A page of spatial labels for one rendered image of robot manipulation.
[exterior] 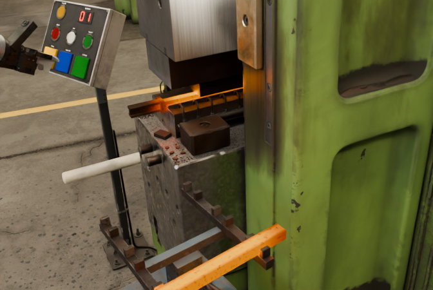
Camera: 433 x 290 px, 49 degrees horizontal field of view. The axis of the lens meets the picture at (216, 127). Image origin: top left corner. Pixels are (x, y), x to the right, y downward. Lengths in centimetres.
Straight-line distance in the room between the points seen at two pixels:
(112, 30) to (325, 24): 95
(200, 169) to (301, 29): 51
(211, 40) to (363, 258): 80
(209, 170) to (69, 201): 165
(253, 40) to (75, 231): 178
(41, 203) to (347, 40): 217
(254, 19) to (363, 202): 62
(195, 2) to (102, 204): 175
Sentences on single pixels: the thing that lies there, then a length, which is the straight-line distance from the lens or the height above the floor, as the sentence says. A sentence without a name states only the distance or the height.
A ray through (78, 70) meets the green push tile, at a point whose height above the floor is 100.
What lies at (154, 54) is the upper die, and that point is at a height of 114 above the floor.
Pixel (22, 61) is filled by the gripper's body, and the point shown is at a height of 110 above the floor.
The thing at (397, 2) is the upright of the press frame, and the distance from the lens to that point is 120.
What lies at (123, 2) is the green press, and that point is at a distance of 654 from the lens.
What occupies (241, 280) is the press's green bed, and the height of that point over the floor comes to 42.
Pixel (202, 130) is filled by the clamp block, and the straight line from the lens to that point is 128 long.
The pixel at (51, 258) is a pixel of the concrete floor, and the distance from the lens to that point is 251.
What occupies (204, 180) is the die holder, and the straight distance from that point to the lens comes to 131.
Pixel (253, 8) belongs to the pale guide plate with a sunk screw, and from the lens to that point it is 107.
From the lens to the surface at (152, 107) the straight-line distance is 140.
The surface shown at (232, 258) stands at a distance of 92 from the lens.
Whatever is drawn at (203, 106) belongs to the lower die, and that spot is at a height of 99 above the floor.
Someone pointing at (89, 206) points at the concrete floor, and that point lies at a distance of 278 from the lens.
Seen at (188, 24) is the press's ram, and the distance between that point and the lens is 123.
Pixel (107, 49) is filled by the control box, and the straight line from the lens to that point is 175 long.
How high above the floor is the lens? 157
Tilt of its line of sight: 27 degrees down
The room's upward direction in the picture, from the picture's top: 3 degrees counter-clockwise
